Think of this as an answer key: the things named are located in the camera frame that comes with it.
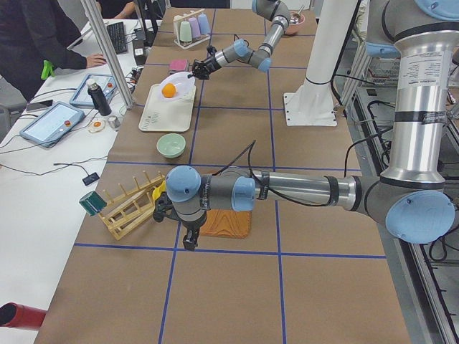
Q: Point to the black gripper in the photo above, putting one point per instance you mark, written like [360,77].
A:
[192,224]
[209,61]

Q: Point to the white round plate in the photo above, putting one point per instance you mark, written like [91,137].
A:
[183,85]

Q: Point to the orange fruit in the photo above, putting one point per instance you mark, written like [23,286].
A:
[168,90]

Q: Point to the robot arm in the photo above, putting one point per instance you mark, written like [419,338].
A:
[407,198]
[258,57]

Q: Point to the cream bear tray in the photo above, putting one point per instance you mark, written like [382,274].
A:
[167,115]

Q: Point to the pink cloth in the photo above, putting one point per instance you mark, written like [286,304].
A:
[178,65]

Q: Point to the wooden cutting board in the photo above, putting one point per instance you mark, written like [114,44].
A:
[227,224]

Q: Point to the green tumbler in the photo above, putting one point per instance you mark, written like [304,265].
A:
[185,33]

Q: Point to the blue tumbler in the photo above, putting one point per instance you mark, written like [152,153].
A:
[203,23]

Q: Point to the purple tumbler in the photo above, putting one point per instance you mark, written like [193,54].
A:
[194,25]

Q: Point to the yellow cup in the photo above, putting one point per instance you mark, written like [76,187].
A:
[156,193]

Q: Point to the green bowl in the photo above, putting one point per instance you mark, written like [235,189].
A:
[171,145]

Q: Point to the wooden dish rack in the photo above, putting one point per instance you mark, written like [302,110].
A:
[132,207]

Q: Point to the teach pendant tablet far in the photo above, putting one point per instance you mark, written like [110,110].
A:
[105,84]

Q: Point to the teach pendant tablet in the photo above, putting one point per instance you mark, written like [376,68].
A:
[47,129]
[105,84]

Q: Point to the black keyboard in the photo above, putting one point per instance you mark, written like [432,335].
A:
[117,35]

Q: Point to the small metal can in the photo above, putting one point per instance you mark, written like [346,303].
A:
[113,122]

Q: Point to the black bottle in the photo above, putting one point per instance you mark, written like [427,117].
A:
[99,99]

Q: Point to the dark green cup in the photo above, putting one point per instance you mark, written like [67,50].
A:
[92,203]

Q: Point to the pink bowl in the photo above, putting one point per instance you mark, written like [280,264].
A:
[295,28]

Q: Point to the metal scoop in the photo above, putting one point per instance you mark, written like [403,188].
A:
[295,16]

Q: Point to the white central column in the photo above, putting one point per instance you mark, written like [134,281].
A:
[312,103]

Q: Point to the teach pendant tablet near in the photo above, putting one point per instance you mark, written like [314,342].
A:
[47,129]

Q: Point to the person in black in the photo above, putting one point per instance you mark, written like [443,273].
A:
[33,32]

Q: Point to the red cylinder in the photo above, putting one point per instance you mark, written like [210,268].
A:
[22,317]

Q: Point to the white wire cup rack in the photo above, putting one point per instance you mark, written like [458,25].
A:
[185,16]

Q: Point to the aluminium frame post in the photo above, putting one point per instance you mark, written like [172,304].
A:
[103,39]

